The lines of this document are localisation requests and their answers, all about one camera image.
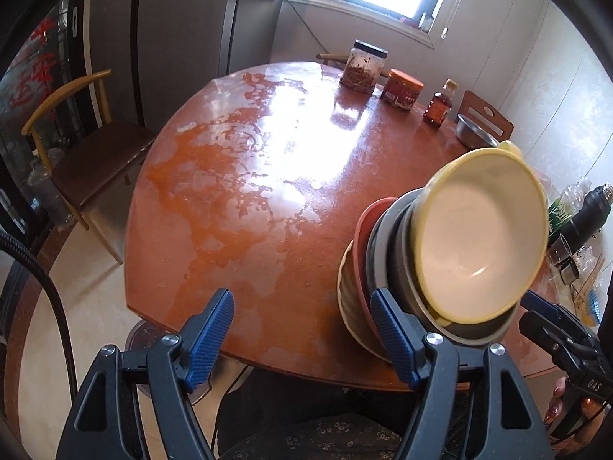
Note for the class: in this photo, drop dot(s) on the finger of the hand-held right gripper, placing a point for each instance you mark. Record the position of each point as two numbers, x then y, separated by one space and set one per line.
550 338
539 304

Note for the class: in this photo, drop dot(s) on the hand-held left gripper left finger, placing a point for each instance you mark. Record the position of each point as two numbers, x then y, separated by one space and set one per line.
210 335

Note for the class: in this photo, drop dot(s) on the coral pink plate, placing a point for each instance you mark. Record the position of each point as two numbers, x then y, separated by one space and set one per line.
361 235

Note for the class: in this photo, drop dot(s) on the large steel basin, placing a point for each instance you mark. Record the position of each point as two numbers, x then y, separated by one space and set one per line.
479 335

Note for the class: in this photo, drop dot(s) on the wooden frame chair brown seat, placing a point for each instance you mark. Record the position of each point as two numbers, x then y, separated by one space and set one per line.
91 163

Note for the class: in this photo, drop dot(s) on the red jar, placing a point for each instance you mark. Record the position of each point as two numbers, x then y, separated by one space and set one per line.
402 91

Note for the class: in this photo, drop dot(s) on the clear plastic cup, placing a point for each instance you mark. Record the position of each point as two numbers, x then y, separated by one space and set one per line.
560 249

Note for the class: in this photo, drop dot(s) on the small windowsill container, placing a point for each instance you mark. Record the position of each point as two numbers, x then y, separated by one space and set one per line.
426 21

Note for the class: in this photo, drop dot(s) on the small steel cup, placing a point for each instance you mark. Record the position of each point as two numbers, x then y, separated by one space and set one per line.
570 270

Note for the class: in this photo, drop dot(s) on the blue ribbed liners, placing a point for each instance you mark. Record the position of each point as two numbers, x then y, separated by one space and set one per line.
594 306

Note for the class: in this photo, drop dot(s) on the amber sauce bottle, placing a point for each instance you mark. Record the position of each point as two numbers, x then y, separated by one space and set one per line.
438 108

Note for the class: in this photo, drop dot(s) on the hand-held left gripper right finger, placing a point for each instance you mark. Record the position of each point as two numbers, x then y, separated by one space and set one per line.
392 330

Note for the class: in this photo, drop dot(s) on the glass door red decal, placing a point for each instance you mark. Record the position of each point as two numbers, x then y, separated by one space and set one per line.
38 105

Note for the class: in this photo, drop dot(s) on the grey refrigerator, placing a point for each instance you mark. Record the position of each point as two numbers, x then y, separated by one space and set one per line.
182 33

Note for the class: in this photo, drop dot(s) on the black thermos flask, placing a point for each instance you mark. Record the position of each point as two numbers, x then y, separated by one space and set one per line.
586 215

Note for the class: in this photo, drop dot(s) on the small steel bowl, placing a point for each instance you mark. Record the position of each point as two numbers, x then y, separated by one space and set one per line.
412 249

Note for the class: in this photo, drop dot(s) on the person's right hand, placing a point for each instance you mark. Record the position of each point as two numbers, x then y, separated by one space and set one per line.
598 426

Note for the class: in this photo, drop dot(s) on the carved wooden chair back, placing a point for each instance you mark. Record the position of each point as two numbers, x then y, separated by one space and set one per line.
488 115

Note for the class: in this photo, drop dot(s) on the steel bowl with wide rim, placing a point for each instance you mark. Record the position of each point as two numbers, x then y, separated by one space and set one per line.
471 132

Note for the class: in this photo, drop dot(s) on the yellow ribbed plate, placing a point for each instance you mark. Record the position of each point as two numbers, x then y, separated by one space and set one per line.
349 306

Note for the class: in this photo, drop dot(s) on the clear snack jar black lid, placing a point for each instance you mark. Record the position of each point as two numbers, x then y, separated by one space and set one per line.
364 69

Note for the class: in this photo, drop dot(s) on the green-labelled plastic bottle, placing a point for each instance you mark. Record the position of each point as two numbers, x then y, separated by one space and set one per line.
558 213

